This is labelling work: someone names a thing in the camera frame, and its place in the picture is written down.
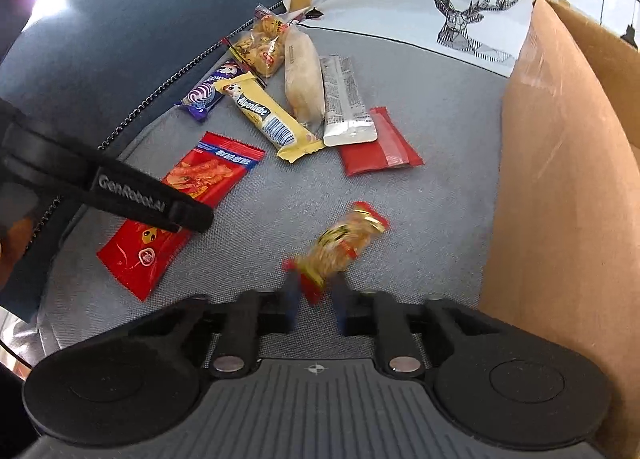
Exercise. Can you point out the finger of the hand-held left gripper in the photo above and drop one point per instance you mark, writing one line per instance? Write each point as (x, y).
(192, 214)

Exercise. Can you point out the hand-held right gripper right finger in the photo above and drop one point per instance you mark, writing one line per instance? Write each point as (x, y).
(341, 309)

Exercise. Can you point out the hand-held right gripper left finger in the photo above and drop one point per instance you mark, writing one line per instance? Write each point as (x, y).
(291, 306)

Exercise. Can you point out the large red snack packet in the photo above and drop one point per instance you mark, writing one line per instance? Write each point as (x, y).
(215, 164)

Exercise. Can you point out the golden snack packet red ends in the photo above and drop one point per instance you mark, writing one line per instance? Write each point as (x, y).
(340, 244)

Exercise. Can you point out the purple striped candy packet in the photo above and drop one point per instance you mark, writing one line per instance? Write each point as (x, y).
(202, 96)

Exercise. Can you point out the cardboard box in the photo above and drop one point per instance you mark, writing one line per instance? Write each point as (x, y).
(560, 189)

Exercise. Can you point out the yellow candy packet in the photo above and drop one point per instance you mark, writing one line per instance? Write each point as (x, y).
(260, 114)

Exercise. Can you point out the blue sofa cushion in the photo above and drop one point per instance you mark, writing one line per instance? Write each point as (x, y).
(125, 39)

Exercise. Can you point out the flat red packet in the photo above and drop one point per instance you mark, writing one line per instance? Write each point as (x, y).
(386, 155)

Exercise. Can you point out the cookie bag with dark trim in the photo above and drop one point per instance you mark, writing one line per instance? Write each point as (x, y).
(245, 53)

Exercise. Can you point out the beige bread packet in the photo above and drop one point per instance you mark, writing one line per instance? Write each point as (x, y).
(303, 81)

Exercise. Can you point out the white silver wrapper bar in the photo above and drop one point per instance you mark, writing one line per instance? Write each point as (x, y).
(345, 104)

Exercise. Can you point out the clear cookie bag red seal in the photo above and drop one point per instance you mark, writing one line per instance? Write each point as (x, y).
(274, 36)

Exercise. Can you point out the small black wrapper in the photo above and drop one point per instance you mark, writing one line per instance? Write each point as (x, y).
(314, 15)

